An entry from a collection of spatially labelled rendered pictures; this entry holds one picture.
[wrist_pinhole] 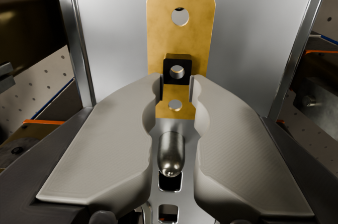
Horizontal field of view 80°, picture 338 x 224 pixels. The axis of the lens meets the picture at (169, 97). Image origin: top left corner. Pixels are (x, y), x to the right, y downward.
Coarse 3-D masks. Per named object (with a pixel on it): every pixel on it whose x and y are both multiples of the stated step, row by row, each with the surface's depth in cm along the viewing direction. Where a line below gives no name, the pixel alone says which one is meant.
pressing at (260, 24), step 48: (96, 0) 17; (144, 0) 17; (240, 0) 17; (288, 0) 16; (96, 48) 19; (144, 48) 19; (240, 48) 19; (288, 48) 18; (96, 96) 22; (240, 96) 21; (192, 144) 25; (192, 192) 30
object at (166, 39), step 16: (160, 0) 11; (176, 0) 11; (192, 0) 11; (208, 0) 11; (160, 16) 11; (192, 16) 11; (208, 16) 11; (160, 32) 12; (176, 32) 12; (192, 32) 12; (208, 32) 12; (160, 48) 12; (176, 48) 12; (192, 48) 12; (208, 48) 12; (160, 64) 13; (176, 64) 12; (192, 64) 13; (176, 80) 13; (176, 96) 14; (160, 112) 15; (176, 112) 15; (192, 112) 15
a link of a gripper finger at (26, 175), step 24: (72, 120) 7; (48, 144) 6; (24, 168) 6; (48, 168) 6; (0, 192) 5; (24, 192) 5; (0, 216) 5; (24, 216) 5; (48, 216) 5; (72, 216) 5
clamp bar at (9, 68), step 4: (0, 64) 15; (4, 64) 15; (8, 64) 15; (0, 68) 15; (4, 68) 15; (8, 68) 15; (12, 68) 16; (0, 72) 15; (4, 72) 15; (8, 72) 16; (0, 76) 15
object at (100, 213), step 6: (102, 210) 5; (96, 216) 5; (102, 216) 5; (108, 216) 5; (114, 216) 5; (90, 222) 4; (96, 222) 4; (102, 222) 4; (108, 222) 4; (114, 222) 4; (234, 222) 4; (240, 222) 5; (246, 222) 5
